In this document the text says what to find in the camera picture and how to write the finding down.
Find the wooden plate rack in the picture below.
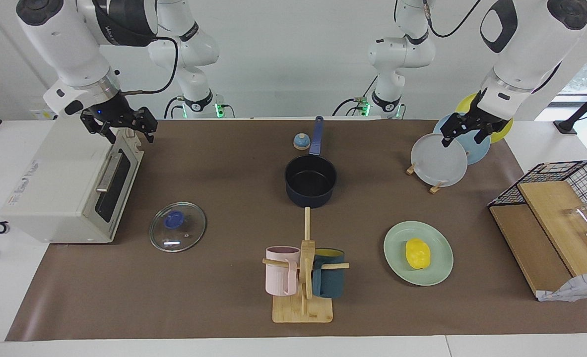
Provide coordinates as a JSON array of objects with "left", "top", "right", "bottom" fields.
[{"left": 406, "top": 161, "right": 445, "bottom": 194}]

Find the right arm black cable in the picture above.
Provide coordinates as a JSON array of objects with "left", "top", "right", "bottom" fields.
[{"left": 120, "top": 36, "right": 181, "bottom": 96}]

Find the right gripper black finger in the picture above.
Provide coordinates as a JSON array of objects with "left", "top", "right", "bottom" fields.
[
  {"left": 139, "top": 107, "right": 158, "bottom": 145},
  {"left": 81, "top": 118, "right": 119, "bottom": 145}
]

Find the grey plate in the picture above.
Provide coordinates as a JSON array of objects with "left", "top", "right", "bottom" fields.
[{"left": 411, "top": 133, "right": 468, "bottom": 188}]

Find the brown table mat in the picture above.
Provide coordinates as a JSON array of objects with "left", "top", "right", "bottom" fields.
[{"left": 4, "top": 119, "right": 587, "bottom": 342}]

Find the light blue plate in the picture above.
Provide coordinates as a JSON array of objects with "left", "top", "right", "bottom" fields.
[{"left": 433, "top": 113, "right": 492, "bottom": 165}]

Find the wooden mug rack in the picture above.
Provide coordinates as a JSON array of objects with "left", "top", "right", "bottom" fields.
[{"left": 262, "top": 207, "right": 350, "bottom": 324}]

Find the black clamp stand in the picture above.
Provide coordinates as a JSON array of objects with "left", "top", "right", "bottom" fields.
[{"left": 553, "top": 78, "right": 587, "bottom": 135}]

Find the white toaster oven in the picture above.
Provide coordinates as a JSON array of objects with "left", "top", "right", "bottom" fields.
[{"left": 0, "top": 115, "right": 145, "bottom": 244}]

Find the dark blue saucepan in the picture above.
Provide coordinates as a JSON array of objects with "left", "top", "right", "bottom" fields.
[{"left": 284, "top": 116, "right": 338, "bottom": 208}]

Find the pink mug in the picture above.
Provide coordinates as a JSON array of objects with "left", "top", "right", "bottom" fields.
[{"left": 265, "top": 246, "right": 301, "bottom": 297}]

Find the wooden box shelf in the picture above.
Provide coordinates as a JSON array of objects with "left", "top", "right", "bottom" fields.
[{"left": 536, "top": 269, "right": 587, "bottom": 302}]

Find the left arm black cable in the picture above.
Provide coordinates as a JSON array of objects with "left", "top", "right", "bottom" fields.
[{"left": 421, "top": 0, "right": 483, "bottom": 39}]

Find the dark wooden cutting board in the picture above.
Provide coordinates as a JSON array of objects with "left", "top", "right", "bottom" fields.
[{"left": 489, "top": 204, "right": 575, "bottom": 298}]

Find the glass lid with blue knob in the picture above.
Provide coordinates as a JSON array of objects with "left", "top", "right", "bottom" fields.
[{"left": 149, "top": 202, "right": 207, "bottom": 253}]

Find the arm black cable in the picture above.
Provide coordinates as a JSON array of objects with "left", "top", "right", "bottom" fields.
[
  {"left": 421, "top": 0, "right": 483, "bottom": 39},
  {"left": 120, "top": 36, "right": 181, "bottom": 96}
]

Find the light wooden cutting board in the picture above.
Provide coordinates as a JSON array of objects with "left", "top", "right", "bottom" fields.
[{"left": 517, "top": 180, "right": 587, "bottom": 277}]

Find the yellow potato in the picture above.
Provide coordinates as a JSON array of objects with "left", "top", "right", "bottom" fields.
[{"left": 405, "top": 238, "right": 432, "bottom": 270}]

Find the clear drinking glass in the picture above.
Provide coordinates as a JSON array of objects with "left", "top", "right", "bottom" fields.
[{"left": 563, "top": 203, "right": 587, "bottom": 235}]

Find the yellow plate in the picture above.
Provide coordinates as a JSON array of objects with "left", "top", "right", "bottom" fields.
[{"left": 455, "top": 92, "right": 514, "bottom": 144}]

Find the pale green plate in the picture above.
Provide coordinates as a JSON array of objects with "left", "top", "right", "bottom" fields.
[{"left": 384, "top": 221, "right": 454, "bottom": 287}]

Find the dark teal mug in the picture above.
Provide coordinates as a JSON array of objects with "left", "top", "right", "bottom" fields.
[{"left": 312, "top": 248, "right": 346, "bottom": 299}]

